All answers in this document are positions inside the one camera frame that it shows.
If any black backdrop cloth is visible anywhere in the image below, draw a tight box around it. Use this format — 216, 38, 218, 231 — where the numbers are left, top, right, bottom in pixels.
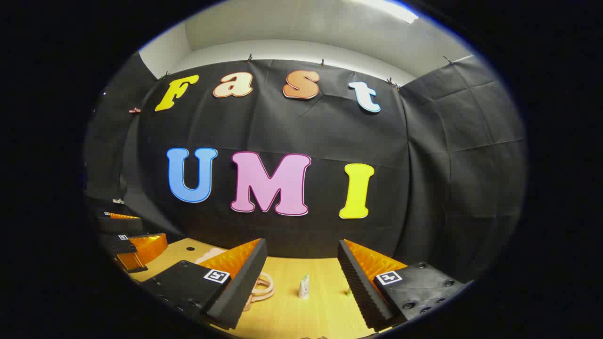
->
84, 53, 527, 283

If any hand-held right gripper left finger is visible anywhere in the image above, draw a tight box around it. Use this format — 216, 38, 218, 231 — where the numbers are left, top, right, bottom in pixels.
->
139, 238, 268, 330

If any pink suitcase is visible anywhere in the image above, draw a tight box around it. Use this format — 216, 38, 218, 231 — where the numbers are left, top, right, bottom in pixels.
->
194, 247, 276, 311

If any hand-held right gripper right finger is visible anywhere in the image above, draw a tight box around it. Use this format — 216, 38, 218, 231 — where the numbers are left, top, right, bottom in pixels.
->
338, 239, 473, 331

